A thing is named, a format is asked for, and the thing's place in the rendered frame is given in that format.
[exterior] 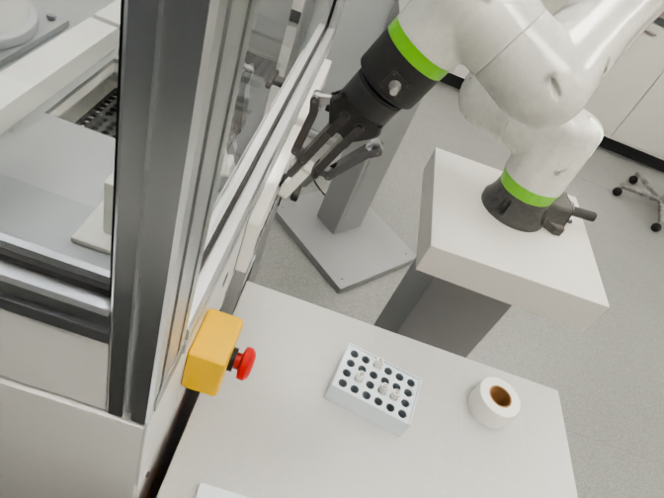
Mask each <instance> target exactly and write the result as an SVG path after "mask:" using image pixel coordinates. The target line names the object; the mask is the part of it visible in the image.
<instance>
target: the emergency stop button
mask: <svg viewBox="0 0 664 498"><path fill-rule="evenodd" d="M255 359H256V352H255V350H254V348H251V347H247V348H246V350H245V351H244V353H243V354H242V353H239V352H238V354H237V356H236V359H235V362H234V364H233V367H232V368H233V369H236V370H237V373H236V378H237V379H240V380H244V379H246V378H247V377H248V376H249V374H250V372H251V371H252V368H253V366H254V362H255Z"/></svg>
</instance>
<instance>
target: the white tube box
mask: <svg viewBox="0 0 664 498"><path fill-rule="evenodd" d="M377 358H378V357H377V356H375V355H373V354H371V353H369V352H367V351H365V350H363V349H361V348H360V347H358V346H356V345H354V344H352V343H349V344H348V346H347V348H346V349H345V351H344V353H343V354H342V356H341V358H340V361H339V363H338V365H337V368H336V370H335V372H334V374H333V376H332V378H331V381H330V383H329V385H328V387H327V390H326V392H325V394H324V398H326V399H328V400H330V401H331V402H333V403H335V404H337V405H339V406H341V407H343V408H345V409H347V410H349V411H351V412H353V413H355V414H356V415H358V416H360V417H362V418H364V419H366V420H368V421H370V422H372V423H374V424H376V425H378V426H380V427H381V428H382V429H384V430H386V431H388V432H390V433H392V434H394V435H396V436H398V437H400V436H401V435H402V434H403V433H404V432H405V430H406V429H407V428H408V427H409V426H410V424H411V420H412V416H413V413H414V409H415V405H416V401H417V397H418V393H419V390H420V386H421V382H422V379H420V378H419V377H417V376H415V375H413V374H411V373H408V372H406V371H404V370H402V369H400V368H399V367H397V366H395V365H393V364H391V363H389V362H387V361H384V363H383V365H382V366H381V367H380V368H379V370H377V369H375V368H374V366H373V364H374V361H375V360H376V359H377ZM358 371H363V372H365V374H366V376H365V378H364V379H363V380H362V382H361V383H358V382H356V381H355V377H356V374H357V373H358ZM384 382H386V383H387V384H388V385H389V390H388V391H387V392H386V393H385V394H384V395H380V394H379V393H378V389H379V387H380V386H381V384H382V383H384ZM395 388H397V389H399V390H400V391H401V395H400V396H399V398H398V399H396V401H392V400H391V399H390V398H389V395H390V394H391V392H392V391H393V389H395Z"/></svg>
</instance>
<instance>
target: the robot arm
mask: <svg viewBox="0 0 664 498"><path fill-rule="evenodd" d="M663 12H664V0H410V1H409V2H408V3H407V5H406V6H405V7H404V8H403V10H402V11H401V12H400V13H399V14H398V16H397V17H396V18H395V19H394V20H393V21H392V22H391V24H390V25H389V26H388V27H387V28H386V29H385V31H384V32H383V33H382V34H381V35H380V36H379V37H378V39H377V40H376V41H375V42H374V43H373V44H372V46H371V47H370V48H369V49H368V50H367V51H366V52H365V54H364V55H363V56H362V57H361V66H362V67H361V69H360V70H359V71H358V72H357V73H356V74H355V75H354V76H353V78H352V79H351V80H350V81H349V82H348V83H347V84H346V85H345V87H344V88H343V89H341V90H339V91H336V92H334V93H333V94H332V95H327V94H322V92H321V91H320V90H318V89H317V90H314V92H313V94H312V96H311V98H310V104H309V113H308V115H307V117H306V119H305V121H304V123H303V125H302V127H301V130H300V132H299V134H298V136H297V138H296V140H295V142H294V144H293V147H292V149H291V151H290V152H291V154H292V155H294V156H295V157H296V159H295V160H294V161H293V163H292V164H291V166H290V167H289V169H288V171H287V175H288V176H289V177H288V178H287V179H286V180H285V181H284V182H283V183H282V185H281V187H280V189H279V192H278V196H280V197H282V199H284V200H285V199H286V198H287V197H288V196H289V195H290V194H291V193H292V192H293V191H294V190H295V189H296V188H297V187H298V186H299V185H301V186H303V187H307V186H308V185H309V184H310V183H311V182H312V181H313V180H314V179H317V178H318V176H321V177H324V179H325V180H327V181H330V180H332V179H334V178H335V177H337V176H339V175H340V174H342V173H344V172H346V171H347V170H349V169H351V168H353V167H354V166H356V165H358V164H360V163H361V162H363V161H365V160H367V159H369V158H374V157H379V156H380V155H381V154H382V150H383V142H382V141H380V139H379V135H380V132H381V129H382V128H383V127H384V126H385V125H386V124H387V123H388V122H389V121H390V120H391V119H392V118H393V117H394V116H395V115H396V114H397V113H398V112H399V111H400V110H401V109H403V110H409V109H411V108H413V107H414V106H415V105H416V104H417V103H418V102H419V101H420V100H421V99H422V98H423V97H424V96H425V95H426V94H427V93H428V92H429V91H430V90H431V89H432V88H433V87H434V86H435V85H436V84H437V83H438V82H439V81H440V80H441V79H442V78H443V77H444V76H446V75H447V74H448V73H449V72H450V71H451V70H452V69H453V68H454V67H455V66H456V65H459V64H461V65H464V66H465V67H466V68H467V69H468V70H469V73H468V74H467V76H466V77H465V79H464V81H463V82H462V84H461V87H460V89H459V94H458V104H459V108H460V110H461V113H462V114H463V116H464V117H465V118H466V119H467V120H468V121H469V122H470V123H471V124H473V125H475V126H476V127H478V128H479V129H481V130H482V131H484V132H485V133H487V134H489V135H490V136H492V137H493V138H495V139H496V140H498V141H499V142H501V143H503V144H504V145H506V146H507V147H509V148H510V149H511V155H510V157H509V159H508V160H507V162H506V164H505V167H504V170H503V173H502V174H501V176H500V177H499V178H498V179H497V180H496V181H495V182H493V183H492V184H490V185H488V186H486V187H485V189H484V191H483V192H482V195H481V200H482V203H483V205H484V206H485V208H486V209H487V211H488V212H489V213H490V214H491V215H492V216H493V217H495V218H496V219H497V220H498V221H500V222H501V223H503V224H505V225H507V226H509V227H511V228H513V229H516V230H519V231H523V232H536V231H539V230H540V229H541V228H542V227H543V228H545V229H546V230H547V231H548V232H550V233H551V234H553V235H557V236H560V235H561V233H563V232H564V226H565V225H566V223H572V219H569V218H570V217H571V215H572V216H575V217H579V218H582V219H586V220H589V221H595V219H596V218H597V213H596V212H593V211H590V210H587V209H583V208H581V207H576V206H575V204H574V203H573V202H572V201H571V200H569V198H568V196H567V193H565V192H564V190H565V189H566V188H567V187H568V185H569V184H570V183H571V181H572V180H573V179H574V177H575V176H576V175H577V173H578V172H579V171H580V169H581V168H582V167H583V165H584V164H585V163H586V161H587V160H588V159H589V157H590V156H591V155H592V153H593V152H594V151H595V149H596V148H597V146H598V145H599V144H600V142H601V141H602V139H603V136H604V130H603V127H602V125H601V123H600V122H599V120H598V119H597V118H596V117H595V116H593V115H592V114H591V113H589V112H588V111H586V110H585V109H583V108H584V107H585V105H586V104H587V102H588V101H589V99H590V98H591V96H592V95H593V93H594V92H595V90H596V89H597V87H598V86H599V85H600V83H601V82H602V80H603V79H604V78H605V76H606V75H607V74H608V72H609V71H610V70H611V68H612V67H613V66H614V65H615V63H616V62H617V61H618V60H619V59H620V57H621V56H622V55H623V54H624V53H625V51H626V50H627V49H628V48H629V47H630V46H631V45H632V44H633V43H634V41H635V40H636V39H637V38H638V37H639V36H640V35H641V34H642V33H643V32H644V31H645V30H646V29H647V28H648V27H649V26H650V25H651V24H652V23H653V22H654V21H655V20H656V19H657V18H658V17H659V16H660V15H661V14H662V13H663ZM327 105H329V122H328V124H327V125H326V126H325V128H324V129H323V130H322V131H320V132H319V133H318V134H317V135H316V136H315V137H314V138H313V140H312V141H311V142H310V143H309V144H308V145H307V146H306V147H305V148H303V144H304V142H305V140H306V138H307V136H308V134H309V132H310V130H311V127H312V125H313V123H314V121H315V119H316V117H317V115H318V112H319V111H323V110H324V109H325V107H326V106H327ZM336 132H337V133H339V134H341V136H340V137H339V138H338V139H337V140H336V141H335V142H334V143H333V144H332V145H331V146H330V147H329V148H328V149H327V150H326V151H325V152H324V153H323V155H322V156H321V157H320V158H319V159H318V160H317V161H316V162H315V164H314V162H312V161H310V159H311V158H312V157H313V155H314V154H315V153H316V152H317V151H318V150H319V149H320V148H321V147H322V146H323V145H324V144H325V143H326V142H327V141H328V140H329V139H330V138H331V137H333V136H334V134H335V133H336ZM363 140H367V141H368V142H367V144H364V145H362V146H361V147H359V148H357V149H356V150H354V151H352V152H351V153H349V154H347V155H345V156H344V157H342V158H340V159H339V160H337V161H335V162H334V163H332V164H330V163H331V162H332V161H333V160H334V159H335V158H336V157H337V156H338V155H339V154H340V153H341V152H342V151H343V150H344V149H346V148H347V147H348V146H349V145H350V144H351V143H352V142H357V141H363ZM329 164H330V165H329ZM328 165H329V166H328Z"/></svg>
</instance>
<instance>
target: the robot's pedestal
mask: <svg viewBox="0 0 664 498"><path fill-rule="evenodd" d="M511 306H512V305H511V304H508V303H506V302H503V301H500V300H498V299H495V298H492V297H490V296H487V295H484V294H482V293H479V292H476V291H474V290H469V289H467V288H464V287H461V286H458V285H456V284H453V283H450V282H448V281H445V280H442V279H440V278H437V277H434V276H432V275H429V274H426V273H424V272H421V271H418V270H416V258H415V259H414V261H413V263H412V264H411V266H410V267H409V269H408V271H407V272H406V274H405V276H404V277H403V279H402V280H401V282H400V284H399V285H398V287H397V288H396V290H395V292H394V293H393V295H392V296H391V298H390V300H389V301H388V303H387V304H386V306H385V308H384V309H383V311H382V312H381V314H380V316H379V317H378V319H377V320H376V322H375V324H374V325H373V326H376V327H379V328H382V329H385V330H387V331H390V332H393V333H396V334H399V335H402V336H404V337H407V338H410V339H413V340H416V341H419V342H421V343H424V344H427V345H430V346H433V347H436V348H438V349H441V350H444V351H447V352H450V353H453V354H455V355H458V356H461V357H464V358H466V357H467V356H468V355H469V354H470V352H471V351H472V350H473V349H474V348H475V347H476V346H477V345H478V343H479V342H480V341H481V340H482V339H483V338H484V337H485V336H486V334H487V333H488V332H489V331H490V330H491V329H492V328H493V327H494V325H495V324H496V323H497V322H498V321H499V320H500V319H501V318H502V316H503V315H504V314H505V313H506V312H507V311H508V310H509V309H510V307H511Z"/></svg>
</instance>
